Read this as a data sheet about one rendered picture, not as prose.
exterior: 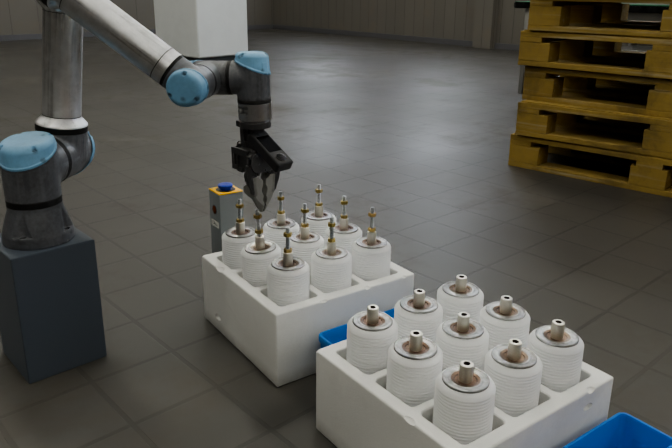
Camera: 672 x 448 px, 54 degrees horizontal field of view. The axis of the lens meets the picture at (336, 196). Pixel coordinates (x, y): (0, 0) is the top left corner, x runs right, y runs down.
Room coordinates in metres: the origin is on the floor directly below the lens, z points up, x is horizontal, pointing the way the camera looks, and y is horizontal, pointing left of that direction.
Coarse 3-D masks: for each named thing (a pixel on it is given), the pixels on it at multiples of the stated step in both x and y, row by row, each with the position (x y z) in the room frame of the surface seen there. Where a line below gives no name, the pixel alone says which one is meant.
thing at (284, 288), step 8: (272, 272) 1.35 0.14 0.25; (280, 272) 1.34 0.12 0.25; (288, 272) 1.34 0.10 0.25; (296, 272) 1.34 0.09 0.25; (304, 272) 1.35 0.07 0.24; (272, 280) 1.35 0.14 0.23; (280, 280) 1.34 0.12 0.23; (288, 280) 1.33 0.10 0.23; (296, 280) 1.34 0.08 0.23; (304, 280) 1.35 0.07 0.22; (272, 288) 1.35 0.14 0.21; (280, 288) 1.34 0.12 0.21; (288, 288) 1.33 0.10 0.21; (296, 288) 1.34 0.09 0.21; (304, 288) 1.35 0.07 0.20; (272, 296) 1.35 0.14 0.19; (280, 296) 1.34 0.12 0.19; (288, 296) 1.33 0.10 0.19; (296, 296) 1.34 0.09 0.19; (304, 296) 1.35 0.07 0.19; (280, 304) 1.34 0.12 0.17; (288, 304) 1.33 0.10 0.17
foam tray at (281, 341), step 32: (224, 288) 1.48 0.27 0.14; (256, 288) 1.40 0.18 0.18; (352, 288) 1.41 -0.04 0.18; (384, 288) 1.44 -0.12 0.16; (224, 320) 1.49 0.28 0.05; (256, 320) 1.35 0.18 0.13; (288, 320) 1.29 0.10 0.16; (320, 320) 1.34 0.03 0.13; (256, 352) 1.35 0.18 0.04; (288, 352) 1.29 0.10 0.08
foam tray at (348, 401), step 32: (320, 352) 1.13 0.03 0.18; (320, 384) 1.12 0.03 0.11; (352, 384) 1.04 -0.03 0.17; (384, 384) 1.05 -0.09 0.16; (608, 384) 1.04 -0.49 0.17; (320, 416) 1.12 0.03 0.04; (352, 416) 1.04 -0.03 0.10; (384, 416) 0.97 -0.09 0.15; (416, 416) 0.93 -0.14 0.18; (544, 416) 0.93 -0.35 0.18; (576, 416) 0.99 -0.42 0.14
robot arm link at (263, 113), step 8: (240, 104) 1.46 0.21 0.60; (256, 104) 1.53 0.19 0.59; (264, 104) 1.46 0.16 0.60; (240, 112) 1.46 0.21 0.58; (248, 112) 1.45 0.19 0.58; (256, 112) 1.45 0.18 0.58; (264, 112) 1.46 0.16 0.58; (240, 120) 1.47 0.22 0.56; (248, 120) 1.45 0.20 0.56; (256, 120) 1.45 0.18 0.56; (264, 120) 1.46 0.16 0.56
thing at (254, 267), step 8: (280, 248) 1.48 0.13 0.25; (248, 256) 1.44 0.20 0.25; (256, 256) 1.43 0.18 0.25; (264, 256) 1.43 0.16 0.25; (272, 256) 1.44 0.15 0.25; (280, 256) 1.47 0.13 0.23; (248, 264) 1.43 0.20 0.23; (256, 264) 1.43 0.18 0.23; (264, 264) 1.43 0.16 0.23; (248, 272) 1.44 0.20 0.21; (256, 272) 1.43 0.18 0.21; (264, 272) 1.43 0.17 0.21; (248, 280) 1.44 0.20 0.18; (256, 280) 1.43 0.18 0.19; (264, 280) 1.43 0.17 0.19
